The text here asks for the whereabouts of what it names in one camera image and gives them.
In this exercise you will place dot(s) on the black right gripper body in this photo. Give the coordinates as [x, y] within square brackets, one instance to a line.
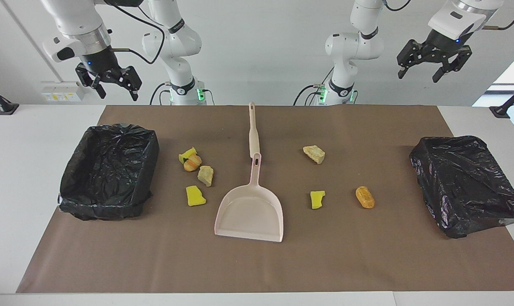
[99, 61]

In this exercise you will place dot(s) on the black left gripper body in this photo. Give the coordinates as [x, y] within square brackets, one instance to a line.
[441, 44]

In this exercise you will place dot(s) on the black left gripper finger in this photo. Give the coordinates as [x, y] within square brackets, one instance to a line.
[412, 51]
[456, 61]

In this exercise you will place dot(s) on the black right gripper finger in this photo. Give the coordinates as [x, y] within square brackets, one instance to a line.
[91, 80]
[131, 78]

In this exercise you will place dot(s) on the yellow green sponge strip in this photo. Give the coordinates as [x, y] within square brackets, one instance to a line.
[186, 154]

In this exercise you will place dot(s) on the orange striped croissant piece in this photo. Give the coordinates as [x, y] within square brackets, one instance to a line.
[192, 163]

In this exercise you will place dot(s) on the small beige bread chunk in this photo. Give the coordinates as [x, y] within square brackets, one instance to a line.
[205, 176]

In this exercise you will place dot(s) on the yellow notched sponge chunk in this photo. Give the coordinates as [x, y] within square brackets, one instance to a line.
[194, 196]

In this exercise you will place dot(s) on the beige hand brush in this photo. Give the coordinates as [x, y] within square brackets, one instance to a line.
[254, 140]

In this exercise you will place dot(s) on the beige sponge chunk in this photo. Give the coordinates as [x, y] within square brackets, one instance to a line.
[314, 154]

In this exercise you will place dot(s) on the orange bread roll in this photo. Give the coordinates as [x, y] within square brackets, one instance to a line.
[365, 197]

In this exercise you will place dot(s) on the pink plastic dustpan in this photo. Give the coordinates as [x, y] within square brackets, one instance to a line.
[250, 208]

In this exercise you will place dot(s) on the yellow sponge piece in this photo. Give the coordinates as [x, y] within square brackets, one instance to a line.
[317, 199]

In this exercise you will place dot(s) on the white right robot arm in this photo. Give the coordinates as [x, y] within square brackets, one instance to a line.
[178, 40]

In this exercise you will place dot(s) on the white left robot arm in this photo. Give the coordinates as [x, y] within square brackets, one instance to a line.
[354, 46]

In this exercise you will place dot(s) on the open bin with black bag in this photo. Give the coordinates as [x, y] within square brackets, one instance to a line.
[108, 170]

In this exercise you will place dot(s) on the bin wrapped in black bag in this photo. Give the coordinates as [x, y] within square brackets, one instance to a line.
[465, 182]

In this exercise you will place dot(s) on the black clamp stand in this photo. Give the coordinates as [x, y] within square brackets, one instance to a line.
[6, 107]
[501, 111]

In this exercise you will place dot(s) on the brown paper table mat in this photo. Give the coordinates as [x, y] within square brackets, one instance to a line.
[256, 267]

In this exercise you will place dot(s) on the white wall socket box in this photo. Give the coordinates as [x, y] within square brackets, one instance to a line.
[63, 91]

